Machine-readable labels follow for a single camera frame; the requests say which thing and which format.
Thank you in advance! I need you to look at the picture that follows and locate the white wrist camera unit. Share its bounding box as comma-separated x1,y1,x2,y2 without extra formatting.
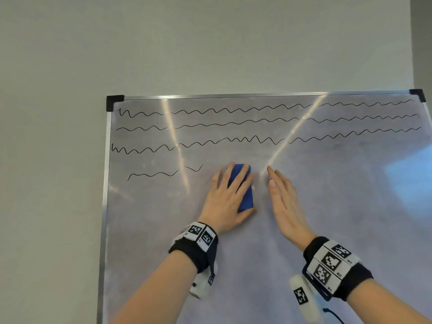
288,274,330,324
189,261,219,300

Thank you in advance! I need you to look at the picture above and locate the black wristband with marker tags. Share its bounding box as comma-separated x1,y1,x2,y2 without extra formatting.
168,221,219,275
302,236,374,302

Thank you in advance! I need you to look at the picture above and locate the person's left forearm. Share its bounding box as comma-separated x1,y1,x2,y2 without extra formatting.
113,250,198,324

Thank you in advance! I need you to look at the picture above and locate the person's left hand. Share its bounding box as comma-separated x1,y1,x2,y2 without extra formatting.
197,162,256,236

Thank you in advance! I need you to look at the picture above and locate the blue whiteboard eraser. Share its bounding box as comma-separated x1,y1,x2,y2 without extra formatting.
226,163,254,214

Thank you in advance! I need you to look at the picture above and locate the white whiteboard with wavy lines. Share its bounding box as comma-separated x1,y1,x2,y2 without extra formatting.
96,88,432,324

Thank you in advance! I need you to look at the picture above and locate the person's right hand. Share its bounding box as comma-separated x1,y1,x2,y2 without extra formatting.
266,165,318,252

